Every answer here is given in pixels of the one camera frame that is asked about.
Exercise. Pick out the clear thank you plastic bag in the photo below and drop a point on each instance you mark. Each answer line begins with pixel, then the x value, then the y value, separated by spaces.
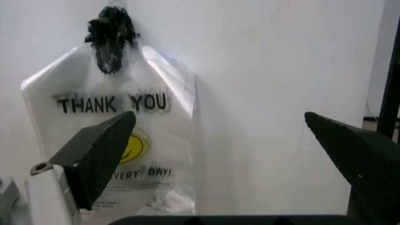
pixel 103 112

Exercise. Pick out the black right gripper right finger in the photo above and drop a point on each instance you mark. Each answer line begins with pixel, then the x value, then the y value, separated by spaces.
pixel 353 150

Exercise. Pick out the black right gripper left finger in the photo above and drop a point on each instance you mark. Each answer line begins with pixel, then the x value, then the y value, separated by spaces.
pixel 93 152

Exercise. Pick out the black vertical post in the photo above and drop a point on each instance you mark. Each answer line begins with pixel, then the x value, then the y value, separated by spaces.
pixel 389 93

